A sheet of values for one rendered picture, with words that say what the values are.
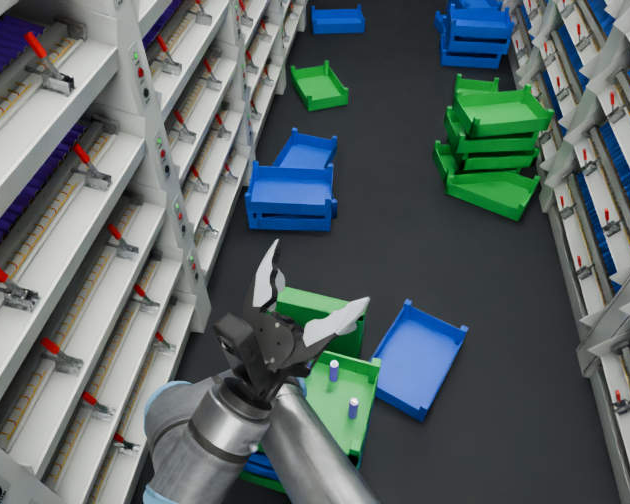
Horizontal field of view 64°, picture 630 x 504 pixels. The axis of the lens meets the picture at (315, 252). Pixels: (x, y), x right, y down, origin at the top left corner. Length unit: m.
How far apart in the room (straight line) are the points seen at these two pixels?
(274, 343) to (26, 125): 0.47
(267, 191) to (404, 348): 0.77
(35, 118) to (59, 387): 0.44
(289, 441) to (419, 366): 0.93
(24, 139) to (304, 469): 0.57
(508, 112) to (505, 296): 0.76
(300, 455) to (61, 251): 0.51
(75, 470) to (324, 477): 0.62
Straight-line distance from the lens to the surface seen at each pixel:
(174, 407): 0.77
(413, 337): 1.60
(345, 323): 0.59
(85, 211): 0.96
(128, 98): 1.07
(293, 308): 1.41
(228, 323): 0.56
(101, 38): 1.02
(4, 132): 0.83
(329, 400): 1.12
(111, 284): 1.09
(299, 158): 2.18
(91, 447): 1.14
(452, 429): 1.49
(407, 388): 1.51
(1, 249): 0.89
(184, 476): 0.67
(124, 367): 1.20
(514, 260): 1.90
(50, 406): 0.98
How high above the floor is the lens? 1.33
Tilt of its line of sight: 48 degrees down
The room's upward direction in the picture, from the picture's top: straight up
